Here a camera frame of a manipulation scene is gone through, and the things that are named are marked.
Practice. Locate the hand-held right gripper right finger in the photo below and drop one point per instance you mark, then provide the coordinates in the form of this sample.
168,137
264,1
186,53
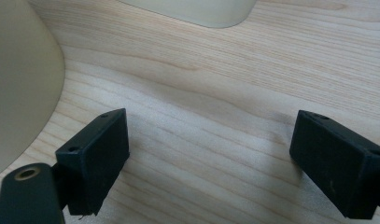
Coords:
340,165

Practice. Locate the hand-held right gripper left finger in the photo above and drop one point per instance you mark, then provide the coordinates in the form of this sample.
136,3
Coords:
94,165

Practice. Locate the cream round container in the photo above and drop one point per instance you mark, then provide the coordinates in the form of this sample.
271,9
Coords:
19,77

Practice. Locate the cream rounded tray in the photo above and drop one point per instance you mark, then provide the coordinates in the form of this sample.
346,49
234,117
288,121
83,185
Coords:
203,11

